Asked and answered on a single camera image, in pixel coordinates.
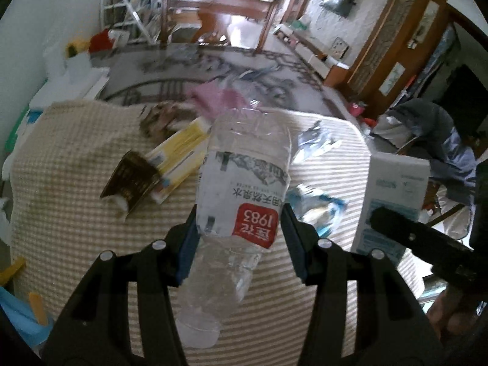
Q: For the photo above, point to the white cardboard box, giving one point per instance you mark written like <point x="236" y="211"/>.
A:
<point x="389" y="183"/>

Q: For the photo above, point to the framed wall painting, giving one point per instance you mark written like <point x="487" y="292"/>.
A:
<point x="392" y="78"/>

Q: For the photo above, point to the grey patterned table cover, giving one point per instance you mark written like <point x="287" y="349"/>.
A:
<point x="152" y="72"/>

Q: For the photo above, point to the teal white packet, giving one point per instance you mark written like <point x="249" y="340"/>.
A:
<point x="17" y="129"/>

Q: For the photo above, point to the wooden chair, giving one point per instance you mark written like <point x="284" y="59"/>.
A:
<point x="213" y="2"/>

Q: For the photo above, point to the beige striped cloth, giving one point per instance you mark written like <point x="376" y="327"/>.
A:
<point x="76" y="160"/>

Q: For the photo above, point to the wooden television cabinet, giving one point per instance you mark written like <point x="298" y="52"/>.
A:
<point x="316" y="53"/>

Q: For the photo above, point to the yellow plastic piece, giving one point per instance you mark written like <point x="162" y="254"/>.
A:
<point x="11" y="271"/>
<point x="38" y="308"/>

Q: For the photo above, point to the yellow orange cardboard box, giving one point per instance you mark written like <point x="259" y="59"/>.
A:
<point x="179" y="148"/>

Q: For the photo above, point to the person's right hand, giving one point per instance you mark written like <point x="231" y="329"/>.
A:
<point x="453" y="312"/>

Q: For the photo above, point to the yellow small item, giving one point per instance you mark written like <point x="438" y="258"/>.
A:
<point x="76" y="47"/>

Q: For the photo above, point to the framed picture with star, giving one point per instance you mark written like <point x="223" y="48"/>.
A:
<point x="339" y="47"/>

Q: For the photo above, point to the grey blue jacket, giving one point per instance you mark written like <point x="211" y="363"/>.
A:
<point x="446" y="141"/>

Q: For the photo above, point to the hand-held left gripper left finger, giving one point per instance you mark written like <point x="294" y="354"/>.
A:
<point x="188" y="247"/>

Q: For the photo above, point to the clear plastic water bottle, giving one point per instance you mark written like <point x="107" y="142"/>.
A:
<point x="236" y="183"/>

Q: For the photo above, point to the wall television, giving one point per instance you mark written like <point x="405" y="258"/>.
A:
<point x="337" y="2"/>

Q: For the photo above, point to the dark gold cigarette pack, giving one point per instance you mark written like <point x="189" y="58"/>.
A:
<point x="131" y="179"/>

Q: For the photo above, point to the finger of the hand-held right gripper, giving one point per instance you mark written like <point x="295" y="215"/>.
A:
<point x="411" y="232"/>

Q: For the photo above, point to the blue plastic bag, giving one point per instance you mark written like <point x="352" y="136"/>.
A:
<point x="19" y="312"/>

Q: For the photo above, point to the red plastic container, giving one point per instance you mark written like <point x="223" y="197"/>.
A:
<point x="101" y="40"/>

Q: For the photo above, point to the small red pot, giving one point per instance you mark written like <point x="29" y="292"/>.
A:
<point x="357" y="108"/>

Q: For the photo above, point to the pink cloth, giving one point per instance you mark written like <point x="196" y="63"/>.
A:
<point x="217" y="99"/>

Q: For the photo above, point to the hanging wall scroll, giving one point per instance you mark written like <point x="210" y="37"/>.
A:
<point x="423" y="24"/>

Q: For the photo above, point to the blue white plastic wrapper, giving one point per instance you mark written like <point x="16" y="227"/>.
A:
<point x="312" y="207"/>

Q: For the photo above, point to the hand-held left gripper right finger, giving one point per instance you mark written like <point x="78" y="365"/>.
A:
<point x="295" y="244"/>

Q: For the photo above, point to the newspaper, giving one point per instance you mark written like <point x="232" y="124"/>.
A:
<point x="164" y="120"/>

